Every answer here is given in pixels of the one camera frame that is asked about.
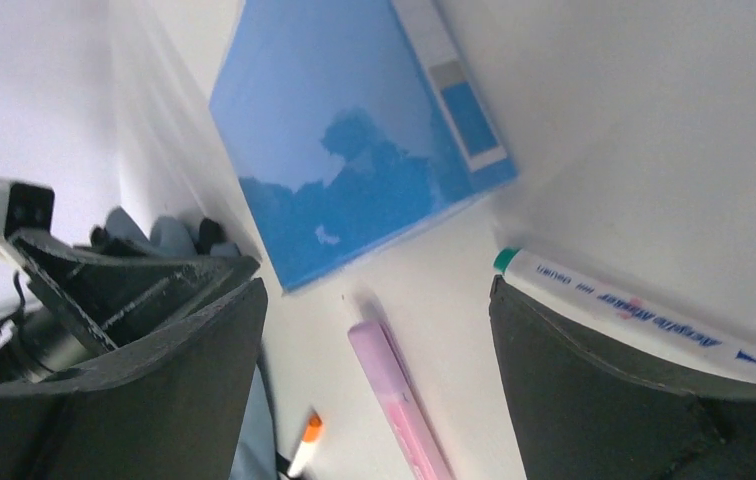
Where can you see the orange-capped white marker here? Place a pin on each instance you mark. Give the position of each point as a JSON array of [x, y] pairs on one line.
[[307, 447]]

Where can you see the blue-grey backpack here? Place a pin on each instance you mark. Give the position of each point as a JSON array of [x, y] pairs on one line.
[[255, 456]]

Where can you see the blue binder folder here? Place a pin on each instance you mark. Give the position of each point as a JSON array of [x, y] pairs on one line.
[[350, 124]]

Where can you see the pink highlighter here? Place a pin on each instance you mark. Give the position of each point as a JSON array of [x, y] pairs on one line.
[[385, 375]]

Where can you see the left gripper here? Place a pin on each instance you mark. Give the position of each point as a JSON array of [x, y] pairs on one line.
[[89, 293]]

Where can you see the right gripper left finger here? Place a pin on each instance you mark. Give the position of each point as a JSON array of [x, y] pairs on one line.
[[167, 406]]

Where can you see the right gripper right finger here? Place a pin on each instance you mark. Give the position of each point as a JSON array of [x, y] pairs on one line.
[[586, 406]]

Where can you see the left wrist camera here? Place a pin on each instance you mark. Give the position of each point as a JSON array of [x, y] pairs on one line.
[[24, 205]]

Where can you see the green-capped white marker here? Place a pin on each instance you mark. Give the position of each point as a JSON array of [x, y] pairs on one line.
[[624, 316]]

